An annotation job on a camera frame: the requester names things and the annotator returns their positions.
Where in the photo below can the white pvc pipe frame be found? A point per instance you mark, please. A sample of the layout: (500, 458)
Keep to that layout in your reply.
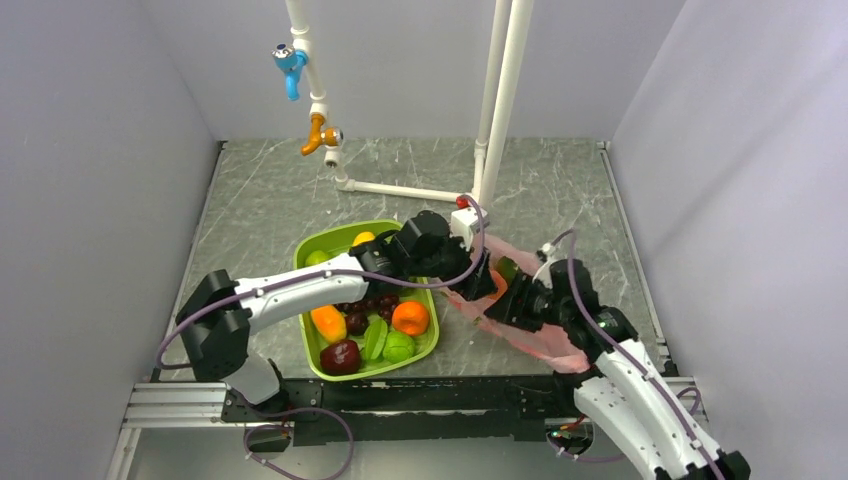
(510, 29)

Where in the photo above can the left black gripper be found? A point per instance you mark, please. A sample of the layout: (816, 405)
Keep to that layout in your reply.
(480, 286)

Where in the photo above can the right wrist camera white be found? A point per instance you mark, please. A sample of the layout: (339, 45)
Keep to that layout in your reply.
(547, 255)

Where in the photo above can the dark red fake grapes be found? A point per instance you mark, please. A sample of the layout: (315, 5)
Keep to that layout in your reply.
(383, 306)

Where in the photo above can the green fake starfruit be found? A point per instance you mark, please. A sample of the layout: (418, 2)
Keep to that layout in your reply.
(374, 340)

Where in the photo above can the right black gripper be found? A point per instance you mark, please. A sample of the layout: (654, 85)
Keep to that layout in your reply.
(520, 288)

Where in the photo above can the green fake fruit in bag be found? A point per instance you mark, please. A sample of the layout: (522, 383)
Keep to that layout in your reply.
(507, 269)

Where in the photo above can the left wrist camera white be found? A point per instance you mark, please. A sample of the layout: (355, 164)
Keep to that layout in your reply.
(467, 220)

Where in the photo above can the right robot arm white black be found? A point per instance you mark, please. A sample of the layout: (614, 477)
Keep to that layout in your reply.
(621, 391)

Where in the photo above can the fake peach orange pink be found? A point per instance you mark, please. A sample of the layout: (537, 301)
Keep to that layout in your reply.
(498, 286)

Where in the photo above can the orange fake tangerine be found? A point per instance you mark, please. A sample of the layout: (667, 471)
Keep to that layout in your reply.
(411, 318)

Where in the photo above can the green fake lime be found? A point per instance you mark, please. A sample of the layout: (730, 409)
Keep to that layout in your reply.
(398, 347)

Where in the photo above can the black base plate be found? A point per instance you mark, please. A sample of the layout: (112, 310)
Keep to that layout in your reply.
(520, 407)

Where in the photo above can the dark red fake apple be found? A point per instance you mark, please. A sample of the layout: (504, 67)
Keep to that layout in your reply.
(341, 358)

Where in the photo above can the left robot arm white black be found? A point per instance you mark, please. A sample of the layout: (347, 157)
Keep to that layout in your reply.
(221, 315)

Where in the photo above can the orange tap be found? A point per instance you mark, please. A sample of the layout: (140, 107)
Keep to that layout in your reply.
(319, 135)

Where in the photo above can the orange yellow fake mango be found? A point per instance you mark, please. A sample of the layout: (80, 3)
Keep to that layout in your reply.
(330, 323)

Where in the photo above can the green plastic tray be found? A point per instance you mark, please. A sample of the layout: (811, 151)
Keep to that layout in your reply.
(337, 241)

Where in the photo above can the blue tap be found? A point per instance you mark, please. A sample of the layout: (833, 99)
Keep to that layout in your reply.
(290, 61)

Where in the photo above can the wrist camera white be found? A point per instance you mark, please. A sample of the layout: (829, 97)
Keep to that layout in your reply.
(547, 255)
(467, 220)

